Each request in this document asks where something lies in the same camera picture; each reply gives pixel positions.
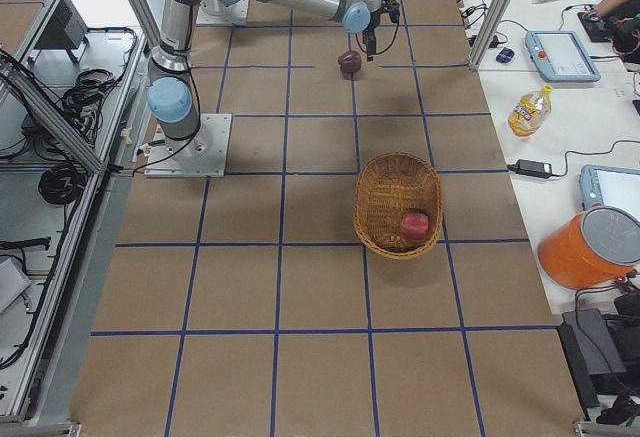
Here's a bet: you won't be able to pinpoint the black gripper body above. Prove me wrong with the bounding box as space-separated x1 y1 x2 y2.
361 11 381 40

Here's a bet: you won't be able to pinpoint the coiled black cables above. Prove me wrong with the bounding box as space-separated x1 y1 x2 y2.
38 161 84 207

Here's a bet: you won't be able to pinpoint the orange bucket with lid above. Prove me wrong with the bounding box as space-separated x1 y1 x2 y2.
537 205 639 290

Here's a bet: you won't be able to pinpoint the near teach pendant tablet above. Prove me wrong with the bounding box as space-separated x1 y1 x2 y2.
579 165 639 218

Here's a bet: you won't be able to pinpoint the small dark blue pouch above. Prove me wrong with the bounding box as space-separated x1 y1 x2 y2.
495 47 515 64

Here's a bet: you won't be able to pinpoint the red yellow streaked apple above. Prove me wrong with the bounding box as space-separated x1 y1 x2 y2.
400 212 430 240

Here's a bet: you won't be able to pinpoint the yellow drink bottle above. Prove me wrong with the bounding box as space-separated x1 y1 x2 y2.
507 84 553 138

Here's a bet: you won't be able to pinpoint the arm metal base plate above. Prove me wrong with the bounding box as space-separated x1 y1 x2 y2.
143 114 232 178
196 0 249 27

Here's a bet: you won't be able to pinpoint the aluminium frame post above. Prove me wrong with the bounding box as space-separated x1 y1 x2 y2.
468 0 511 70

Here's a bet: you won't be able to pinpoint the teach pendant tablet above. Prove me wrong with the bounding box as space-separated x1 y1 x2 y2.
524 31 601 83
579 165 639 218

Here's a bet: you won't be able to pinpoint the dark red apple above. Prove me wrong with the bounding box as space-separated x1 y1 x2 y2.
337 50 362 76

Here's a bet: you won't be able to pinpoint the black power adapter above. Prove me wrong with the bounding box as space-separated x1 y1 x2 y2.
507 159 553 179

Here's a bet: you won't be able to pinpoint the person's hand on controller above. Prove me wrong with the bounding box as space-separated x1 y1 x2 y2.
581 7 609 31

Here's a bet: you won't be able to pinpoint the woven wicker basket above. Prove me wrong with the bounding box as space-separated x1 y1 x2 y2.
353 152 444 260

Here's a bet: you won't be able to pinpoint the far teach pendant tablet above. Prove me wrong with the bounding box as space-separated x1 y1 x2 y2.
524 31 601 83

